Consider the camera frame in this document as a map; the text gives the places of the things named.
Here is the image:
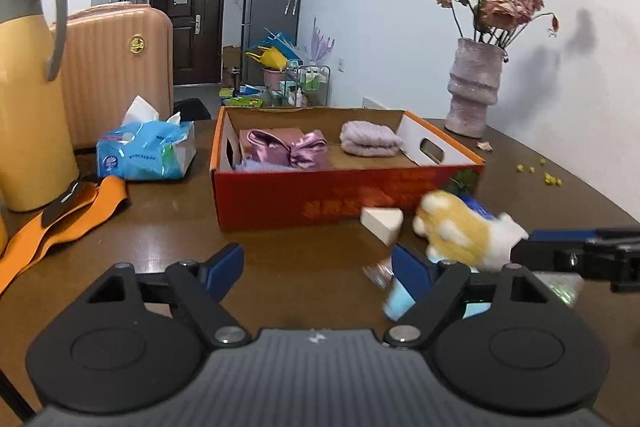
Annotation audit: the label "purple towel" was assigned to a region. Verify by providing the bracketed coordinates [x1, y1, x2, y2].
[340, 121, 405, 156]

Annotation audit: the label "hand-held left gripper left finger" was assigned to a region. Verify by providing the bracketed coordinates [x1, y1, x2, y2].
[87, 243, 251, 348]

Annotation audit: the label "yellow and white plush toy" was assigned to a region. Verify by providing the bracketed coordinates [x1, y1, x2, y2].
[412, 189, 530, 272]

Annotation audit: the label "blue textured cloth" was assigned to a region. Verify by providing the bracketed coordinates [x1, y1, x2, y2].
[234, 161, 288, 172]

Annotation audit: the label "black chair seat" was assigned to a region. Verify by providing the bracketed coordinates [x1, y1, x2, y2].
[172, 98, 212, 122]

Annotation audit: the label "yellow bag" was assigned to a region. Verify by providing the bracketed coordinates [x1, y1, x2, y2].
[245, 47, 289, 72]

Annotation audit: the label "pink satin bow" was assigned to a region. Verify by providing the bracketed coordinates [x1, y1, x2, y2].
[239, 128, 331, 170]

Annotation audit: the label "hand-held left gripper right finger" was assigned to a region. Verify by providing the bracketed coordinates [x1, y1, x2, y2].
[382, 243, 556, 350]

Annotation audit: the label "blue tissue pack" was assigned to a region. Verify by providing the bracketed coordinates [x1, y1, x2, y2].
[96, 96, 197, 182]

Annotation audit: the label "wire rack with bottles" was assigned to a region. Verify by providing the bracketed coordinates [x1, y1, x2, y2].
[280, 64, 331, 108]

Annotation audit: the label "blue shopping bags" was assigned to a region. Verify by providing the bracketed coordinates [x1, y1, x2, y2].
[250, 29, 304, 68]

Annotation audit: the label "white wedge sponge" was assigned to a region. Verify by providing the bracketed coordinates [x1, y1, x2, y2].
[360, 207, 404, 245]

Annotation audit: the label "grey refrigerator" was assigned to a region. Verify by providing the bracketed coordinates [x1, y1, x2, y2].
[241, 0, 307, 82]

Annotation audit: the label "pink ribbed suitcase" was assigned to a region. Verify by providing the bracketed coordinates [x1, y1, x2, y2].
[50, 3, 175, 151]

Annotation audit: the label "yellow thermos jug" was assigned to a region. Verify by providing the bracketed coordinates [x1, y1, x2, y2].
[0, 0, 78, 212]

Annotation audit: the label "green packets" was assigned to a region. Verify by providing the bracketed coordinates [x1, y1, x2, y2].
[219, 84, 267, 108]

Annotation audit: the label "orange strap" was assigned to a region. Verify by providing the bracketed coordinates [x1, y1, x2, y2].
[0, 176, 130, 295]

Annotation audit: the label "lilac umbrella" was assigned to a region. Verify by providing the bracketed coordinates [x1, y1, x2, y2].
[310, 18, 336, 66]

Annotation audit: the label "scattered yellow crumbs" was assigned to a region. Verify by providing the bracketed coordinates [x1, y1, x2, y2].
[515, 158, 564, 186]

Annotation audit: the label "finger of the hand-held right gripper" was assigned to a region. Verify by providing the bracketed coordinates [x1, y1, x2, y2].
[511, 241, 640, 293]
[529, 228, 640, 253]

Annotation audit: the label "dark brown entrance door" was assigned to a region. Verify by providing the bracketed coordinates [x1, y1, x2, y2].
[150, 0, 228, 86]

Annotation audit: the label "red cardboard box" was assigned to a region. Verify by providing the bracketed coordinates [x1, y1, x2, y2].
[210, 106, 487, 232]

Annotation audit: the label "pink ceramic vase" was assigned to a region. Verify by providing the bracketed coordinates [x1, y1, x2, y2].
[445, 38, 508, 138]

